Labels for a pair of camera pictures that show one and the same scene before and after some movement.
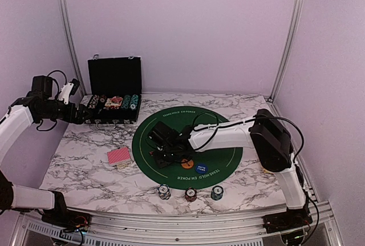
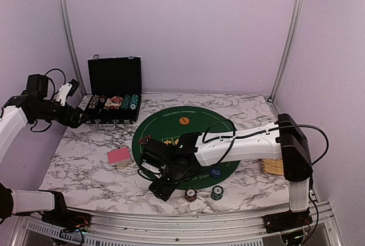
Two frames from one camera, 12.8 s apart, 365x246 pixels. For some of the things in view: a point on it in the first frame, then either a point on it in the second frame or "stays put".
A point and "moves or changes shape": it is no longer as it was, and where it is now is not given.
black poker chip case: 114,90 stays put
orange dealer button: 187,163 moves or changes shape
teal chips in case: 129,102 stays put
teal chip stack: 217,193 stays put
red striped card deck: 120,157 stays put
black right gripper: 161,162 to 162,192
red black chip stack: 190,194 stays put
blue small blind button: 201,168 to 216,173
